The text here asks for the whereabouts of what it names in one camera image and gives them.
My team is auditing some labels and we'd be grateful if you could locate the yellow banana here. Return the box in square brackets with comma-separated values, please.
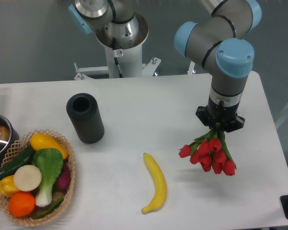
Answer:
[141, 153, 168, 214]

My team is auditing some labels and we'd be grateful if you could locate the yellow bell pepper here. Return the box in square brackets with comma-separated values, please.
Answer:
[0, 175, 20, 198]

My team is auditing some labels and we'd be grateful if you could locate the red tulip bouquet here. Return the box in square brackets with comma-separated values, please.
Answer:
[179, 122, 237, 176]

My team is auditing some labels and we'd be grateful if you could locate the white round radish slice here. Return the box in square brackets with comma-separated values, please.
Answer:
[13, 165, 42, 192]

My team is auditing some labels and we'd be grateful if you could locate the dark grey ribbed vase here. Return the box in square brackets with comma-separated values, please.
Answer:
[66, 93, 105, 144]

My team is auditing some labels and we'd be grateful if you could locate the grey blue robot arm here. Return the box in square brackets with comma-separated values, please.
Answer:
[68, 0, 262, 132]

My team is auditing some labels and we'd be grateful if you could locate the metal table clamp bracket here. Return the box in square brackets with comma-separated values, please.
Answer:
[187, 61, 197, 75]

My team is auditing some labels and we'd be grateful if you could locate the yellow squash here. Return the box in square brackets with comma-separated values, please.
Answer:
[30, 133, 68, 160]

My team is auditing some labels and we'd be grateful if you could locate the green chili pepper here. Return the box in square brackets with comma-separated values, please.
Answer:
[33, 197, 64, 219]

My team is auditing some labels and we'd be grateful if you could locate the green cucumber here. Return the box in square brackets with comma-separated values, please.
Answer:
[0, 144, 36, 180]

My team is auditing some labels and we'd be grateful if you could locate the green bok choy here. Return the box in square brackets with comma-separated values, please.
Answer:
[32, 148, 63, 207]

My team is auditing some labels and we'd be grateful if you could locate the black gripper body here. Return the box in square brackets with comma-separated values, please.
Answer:
[195, 99, 245, 133]

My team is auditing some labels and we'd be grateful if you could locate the orange fruit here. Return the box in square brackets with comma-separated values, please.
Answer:
[8, 191, 36, 218]

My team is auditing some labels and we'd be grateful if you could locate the woven wicker basket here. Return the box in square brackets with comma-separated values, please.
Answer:
[0, 129, 75, 227]

